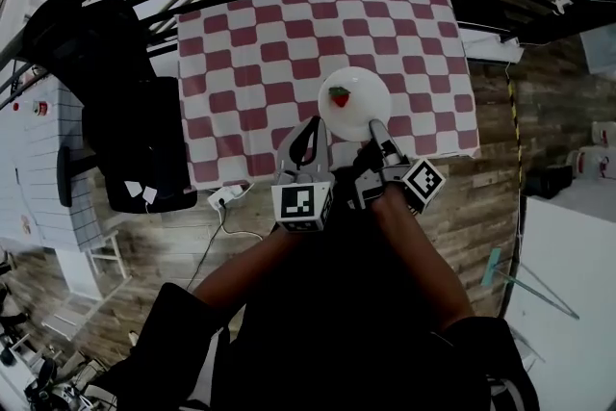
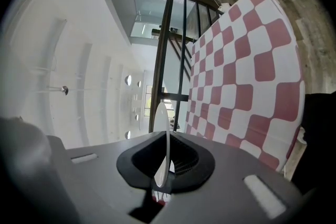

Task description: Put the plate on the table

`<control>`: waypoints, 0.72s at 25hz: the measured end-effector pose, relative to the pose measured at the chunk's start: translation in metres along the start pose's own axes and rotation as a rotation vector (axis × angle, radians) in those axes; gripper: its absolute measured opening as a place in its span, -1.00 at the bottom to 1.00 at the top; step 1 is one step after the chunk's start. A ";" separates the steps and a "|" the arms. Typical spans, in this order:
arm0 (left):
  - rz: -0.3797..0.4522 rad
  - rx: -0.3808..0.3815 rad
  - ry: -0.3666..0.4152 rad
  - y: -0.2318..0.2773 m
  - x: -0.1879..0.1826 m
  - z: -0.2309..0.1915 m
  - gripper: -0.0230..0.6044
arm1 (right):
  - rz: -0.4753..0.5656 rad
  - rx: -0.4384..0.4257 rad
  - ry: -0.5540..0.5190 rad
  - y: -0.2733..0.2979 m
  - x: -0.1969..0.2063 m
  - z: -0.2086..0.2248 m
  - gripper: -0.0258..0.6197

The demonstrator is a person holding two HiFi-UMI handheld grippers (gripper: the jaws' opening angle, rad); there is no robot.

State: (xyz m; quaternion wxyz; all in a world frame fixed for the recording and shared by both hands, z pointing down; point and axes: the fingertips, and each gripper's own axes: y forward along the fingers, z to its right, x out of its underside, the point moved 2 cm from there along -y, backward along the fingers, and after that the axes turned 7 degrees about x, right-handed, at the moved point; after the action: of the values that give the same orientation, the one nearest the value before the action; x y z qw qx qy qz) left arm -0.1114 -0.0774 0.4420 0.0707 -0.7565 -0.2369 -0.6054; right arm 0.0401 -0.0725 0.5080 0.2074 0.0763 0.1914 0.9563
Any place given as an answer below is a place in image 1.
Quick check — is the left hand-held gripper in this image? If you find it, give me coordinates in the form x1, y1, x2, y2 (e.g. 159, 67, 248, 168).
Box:
270, 116, 337, 235

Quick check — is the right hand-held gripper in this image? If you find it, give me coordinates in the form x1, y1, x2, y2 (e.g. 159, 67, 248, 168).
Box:
352, 118, 447, 215

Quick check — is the white plate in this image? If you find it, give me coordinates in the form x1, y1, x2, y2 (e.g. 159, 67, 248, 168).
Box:
317, 66, 392, 142

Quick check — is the person's right forearm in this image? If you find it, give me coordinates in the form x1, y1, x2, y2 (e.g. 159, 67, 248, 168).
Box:
373, 185, 476, 331

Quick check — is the person's left forearm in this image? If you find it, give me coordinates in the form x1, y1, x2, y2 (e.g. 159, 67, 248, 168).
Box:
191, 225, 309, 309

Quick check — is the red strawberry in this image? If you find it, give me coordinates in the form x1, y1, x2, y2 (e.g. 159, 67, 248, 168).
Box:
328, 86, 352, 109

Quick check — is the white power strip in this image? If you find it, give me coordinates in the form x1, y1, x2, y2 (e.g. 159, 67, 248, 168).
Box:
207, 183, 255, 211

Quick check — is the red white checkered table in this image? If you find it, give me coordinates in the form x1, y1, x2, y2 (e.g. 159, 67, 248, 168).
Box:
175, 0, 481, 192

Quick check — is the yellow black striped pole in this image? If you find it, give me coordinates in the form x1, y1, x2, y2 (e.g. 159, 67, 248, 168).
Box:
505, 78, 526, 194

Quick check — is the black box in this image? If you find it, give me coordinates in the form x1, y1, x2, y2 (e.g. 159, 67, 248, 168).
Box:
526, 164, 575, 199

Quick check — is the person's black clothing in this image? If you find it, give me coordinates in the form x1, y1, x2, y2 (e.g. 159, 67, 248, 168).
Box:
90, 167, 541, 411

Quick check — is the black office chair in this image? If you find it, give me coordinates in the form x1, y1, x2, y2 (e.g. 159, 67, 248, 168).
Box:
21, 0, 199, 215

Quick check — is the white mug with print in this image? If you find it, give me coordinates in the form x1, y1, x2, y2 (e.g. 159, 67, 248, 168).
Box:
590, 119, 616, 148
566, 145, 616, 182

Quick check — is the white stool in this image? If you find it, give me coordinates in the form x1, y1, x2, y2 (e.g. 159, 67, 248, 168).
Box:
88, 229, 132, 281

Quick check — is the white side table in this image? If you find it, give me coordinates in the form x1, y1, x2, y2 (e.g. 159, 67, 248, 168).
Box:
500, 193, 616, 411

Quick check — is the white grid-patterned counter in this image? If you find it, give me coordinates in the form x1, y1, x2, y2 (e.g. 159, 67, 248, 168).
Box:
0, 74, 105, 252

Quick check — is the black power cable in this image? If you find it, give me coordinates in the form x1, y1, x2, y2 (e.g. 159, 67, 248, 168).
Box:
185, 205, 264, 291

